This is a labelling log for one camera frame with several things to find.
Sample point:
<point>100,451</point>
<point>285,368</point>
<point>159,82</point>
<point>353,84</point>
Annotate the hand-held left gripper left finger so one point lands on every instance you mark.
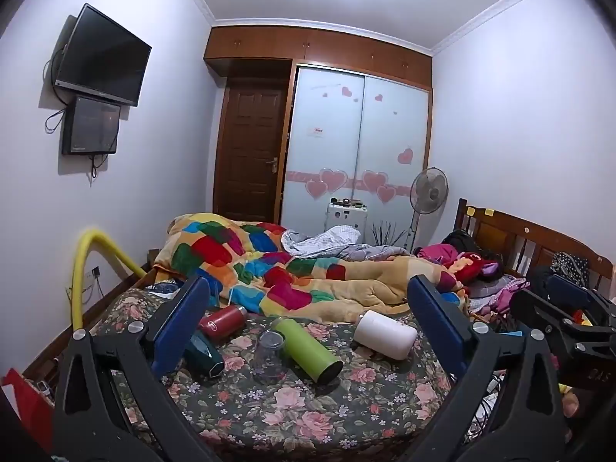
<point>175,332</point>

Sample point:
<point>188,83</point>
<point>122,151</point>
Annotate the wooden bed headboard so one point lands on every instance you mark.
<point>524,245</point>

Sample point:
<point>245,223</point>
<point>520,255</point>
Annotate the floral bed sheet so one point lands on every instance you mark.
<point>308,409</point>

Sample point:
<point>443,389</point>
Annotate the large black television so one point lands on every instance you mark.
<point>103,57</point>

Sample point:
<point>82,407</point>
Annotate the dark teal bottle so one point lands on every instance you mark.
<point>204,353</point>

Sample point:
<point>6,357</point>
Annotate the brown wooden door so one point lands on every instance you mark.
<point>250,154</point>

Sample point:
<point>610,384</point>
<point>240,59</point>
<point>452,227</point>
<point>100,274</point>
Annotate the clear glass cup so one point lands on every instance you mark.
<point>269,358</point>

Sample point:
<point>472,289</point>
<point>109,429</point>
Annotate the dark dried twigs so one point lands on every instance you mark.
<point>385,236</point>

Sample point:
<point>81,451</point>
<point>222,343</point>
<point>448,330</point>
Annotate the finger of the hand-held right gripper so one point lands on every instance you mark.
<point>575,288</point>
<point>544,310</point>

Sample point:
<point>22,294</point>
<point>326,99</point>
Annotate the yellow foam tube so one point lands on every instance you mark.
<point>89,269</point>

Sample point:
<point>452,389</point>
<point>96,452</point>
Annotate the black bag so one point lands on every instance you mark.
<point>461,240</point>

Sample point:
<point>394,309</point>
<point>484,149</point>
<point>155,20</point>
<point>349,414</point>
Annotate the small black monitor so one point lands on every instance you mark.
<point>90,125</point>

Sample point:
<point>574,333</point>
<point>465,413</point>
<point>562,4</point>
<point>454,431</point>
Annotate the standing electric fan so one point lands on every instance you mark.
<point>428,192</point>

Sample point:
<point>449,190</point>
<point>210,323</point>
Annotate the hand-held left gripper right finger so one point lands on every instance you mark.
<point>440,332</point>

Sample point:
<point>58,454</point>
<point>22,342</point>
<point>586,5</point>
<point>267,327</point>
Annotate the black patterned cloth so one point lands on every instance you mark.
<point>570,264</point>

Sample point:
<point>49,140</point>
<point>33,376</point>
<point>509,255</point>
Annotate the pink clothing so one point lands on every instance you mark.
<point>438,252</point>

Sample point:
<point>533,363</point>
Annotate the colourful patchwork blanket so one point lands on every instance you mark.
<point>298,274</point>

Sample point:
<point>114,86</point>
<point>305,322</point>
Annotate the grey crumpled sheet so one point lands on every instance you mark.
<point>327,245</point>

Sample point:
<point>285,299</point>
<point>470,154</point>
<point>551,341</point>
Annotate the wardrobe with heart stickers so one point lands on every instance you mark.
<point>356,120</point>

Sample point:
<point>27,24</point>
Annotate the red bag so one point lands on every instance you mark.
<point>26,404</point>

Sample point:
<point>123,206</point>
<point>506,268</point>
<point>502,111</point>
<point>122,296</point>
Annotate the green insulated bottle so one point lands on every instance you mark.
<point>308,350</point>

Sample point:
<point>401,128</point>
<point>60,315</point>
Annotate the red plush toy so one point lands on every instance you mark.
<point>474,267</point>

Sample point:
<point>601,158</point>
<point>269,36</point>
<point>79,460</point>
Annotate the wall socket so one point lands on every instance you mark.
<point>96,272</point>

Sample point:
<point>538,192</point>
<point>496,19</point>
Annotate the small white appliance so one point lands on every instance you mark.
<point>346,215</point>

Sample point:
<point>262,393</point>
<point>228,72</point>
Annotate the white cylindrical cup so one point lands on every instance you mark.
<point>385,336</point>

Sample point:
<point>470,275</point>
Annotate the red insulated bottle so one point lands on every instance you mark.
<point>222,323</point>

